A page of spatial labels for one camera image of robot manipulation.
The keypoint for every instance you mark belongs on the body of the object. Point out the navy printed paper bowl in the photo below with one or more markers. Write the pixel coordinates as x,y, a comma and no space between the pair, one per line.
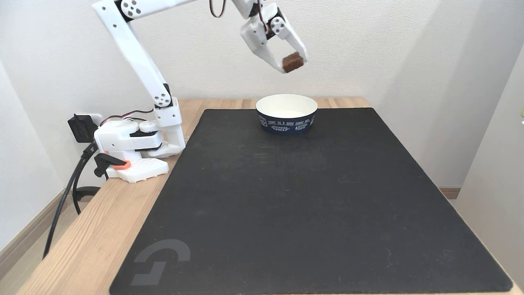
286,123

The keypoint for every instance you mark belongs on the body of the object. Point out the black power adapter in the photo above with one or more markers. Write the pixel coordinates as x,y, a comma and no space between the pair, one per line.
81,128

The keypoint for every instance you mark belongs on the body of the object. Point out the white wall outlet plate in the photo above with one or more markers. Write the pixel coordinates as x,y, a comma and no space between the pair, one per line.
98,119

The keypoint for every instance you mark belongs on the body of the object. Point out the black and orange table clamp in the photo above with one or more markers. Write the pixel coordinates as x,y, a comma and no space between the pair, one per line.
107,160

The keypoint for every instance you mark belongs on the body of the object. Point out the black desk mat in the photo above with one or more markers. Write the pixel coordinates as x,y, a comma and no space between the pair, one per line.
286,205

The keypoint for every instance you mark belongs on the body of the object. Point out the red-brown toy cube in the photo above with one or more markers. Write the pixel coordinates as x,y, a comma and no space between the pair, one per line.
292,62

